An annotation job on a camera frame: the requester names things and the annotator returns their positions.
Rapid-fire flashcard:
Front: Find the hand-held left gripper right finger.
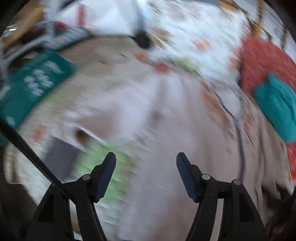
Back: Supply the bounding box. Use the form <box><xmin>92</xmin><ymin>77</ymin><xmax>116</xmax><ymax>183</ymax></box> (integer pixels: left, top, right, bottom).
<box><xmin>176</xmin><ymin>152</ymin><xmax>270</xmax><ymax>241</ymax></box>

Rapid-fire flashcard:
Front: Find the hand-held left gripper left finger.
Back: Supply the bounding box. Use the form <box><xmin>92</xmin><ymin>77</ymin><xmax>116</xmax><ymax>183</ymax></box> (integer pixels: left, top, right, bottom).
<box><xmin>25</xmin><ymin>152</ymin><xmax>117</xmax><ymax>241</ymax></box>

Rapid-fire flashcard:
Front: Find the pale pink fleece garment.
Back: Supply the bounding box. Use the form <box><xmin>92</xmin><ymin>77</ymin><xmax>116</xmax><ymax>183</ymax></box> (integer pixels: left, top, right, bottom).
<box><xmin>62</xmin><ymin>74</ymin><xmax>243</xmax><ymax>241</ymax></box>

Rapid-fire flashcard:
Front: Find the white heart print blanket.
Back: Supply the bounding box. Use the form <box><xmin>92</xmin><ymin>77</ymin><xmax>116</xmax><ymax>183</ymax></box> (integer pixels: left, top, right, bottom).
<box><xmin>5</xmin><ymin>37</ymin><xmax>292</xmax><ymax>241</ymax></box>

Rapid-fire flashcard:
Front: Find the teal printed carton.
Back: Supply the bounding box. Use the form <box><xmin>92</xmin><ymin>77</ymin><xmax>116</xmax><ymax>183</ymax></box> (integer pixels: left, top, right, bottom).
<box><xmin>0</xmin><ymin>50</ymin><xmax>77</xmax><ymax>130</ymax></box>

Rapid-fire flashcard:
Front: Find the teal fleece cloth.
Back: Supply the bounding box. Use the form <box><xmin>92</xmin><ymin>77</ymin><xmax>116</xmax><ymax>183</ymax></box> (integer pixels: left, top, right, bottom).
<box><xmin>253</xmin><ymin>73</ymin><xmax>296</xmax><ymax>143</ymax></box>

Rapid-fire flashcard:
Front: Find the red floral quilt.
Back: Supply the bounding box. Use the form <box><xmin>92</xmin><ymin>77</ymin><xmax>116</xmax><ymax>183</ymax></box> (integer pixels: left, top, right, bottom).
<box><xmin>239</xmin><ymin>35</ymin><xmax>296</xmax><ymax>182</ymax></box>

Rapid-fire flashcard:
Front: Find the black round object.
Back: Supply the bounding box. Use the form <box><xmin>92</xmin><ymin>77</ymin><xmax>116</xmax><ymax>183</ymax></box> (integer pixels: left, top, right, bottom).
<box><xmin>134</xmin><ymin>31</ymin><xmax>152</xmax><ymax>49</ymax></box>

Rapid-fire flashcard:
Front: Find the white leaf print sheet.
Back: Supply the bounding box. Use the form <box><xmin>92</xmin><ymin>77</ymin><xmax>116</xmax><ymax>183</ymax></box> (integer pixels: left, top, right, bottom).
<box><xmin>148</xmin><ymin>0</ymin><xmax>245</xmax><ymax>79</ymax></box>

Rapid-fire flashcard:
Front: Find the white plastic bag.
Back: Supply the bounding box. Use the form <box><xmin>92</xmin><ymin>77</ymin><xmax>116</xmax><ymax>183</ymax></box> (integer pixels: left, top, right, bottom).
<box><xmin>53</xmin><ymin>0</ymin><xmax>148</xmax><ymax>37</ymax></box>

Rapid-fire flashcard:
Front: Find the wooden chair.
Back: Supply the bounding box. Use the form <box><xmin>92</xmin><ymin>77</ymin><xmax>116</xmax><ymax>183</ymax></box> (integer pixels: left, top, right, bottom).
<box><xmin>220</xmin><ymin>0</ymin><xmax>289</xmax><ymax>47</ymax></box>

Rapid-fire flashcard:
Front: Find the black cable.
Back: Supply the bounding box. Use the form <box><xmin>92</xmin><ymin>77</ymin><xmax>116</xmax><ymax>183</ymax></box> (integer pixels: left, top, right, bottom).
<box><xmin>0</xmin><ymin>119</ymin><xmax>63</xmax><ymax>187</ymax></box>

